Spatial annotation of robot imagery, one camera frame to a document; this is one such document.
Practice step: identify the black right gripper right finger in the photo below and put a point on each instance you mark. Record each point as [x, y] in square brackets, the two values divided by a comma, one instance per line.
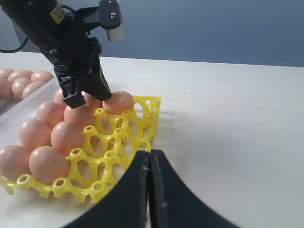
[173, 204]

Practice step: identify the clear plastic bin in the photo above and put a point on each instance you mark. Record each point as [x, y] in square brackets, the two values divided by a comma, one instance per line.
[27, 107]

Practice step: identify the yellow plastic egg tray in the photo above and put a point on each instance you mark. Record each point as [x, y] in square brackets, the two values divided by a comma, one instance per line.
[109, 148]

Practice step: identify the brown egg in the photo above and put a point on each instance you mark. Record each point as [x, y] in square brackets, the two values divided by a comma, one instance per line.
[50, 113]
[66, 136]
[119, 101]
[14, 161]
[81, 116]
[47, 164]
[58, 98]
[19, 85]
[91, 102]
[34, 133]
[5, 72]
[19, 73]
[42, 76]
[5, 89]
[32, 87]

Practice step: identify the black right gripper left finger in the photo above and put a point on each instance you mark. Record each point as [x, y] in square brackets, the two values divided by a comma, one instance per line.
[125, 205]

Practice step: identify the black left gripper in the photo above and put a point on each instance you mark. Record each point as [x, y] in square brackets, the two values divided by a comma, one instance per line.
[75, 57]

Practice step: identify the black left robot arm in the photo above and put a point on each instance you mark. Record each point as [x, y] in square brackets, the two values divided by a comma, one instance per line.
[34, 16]

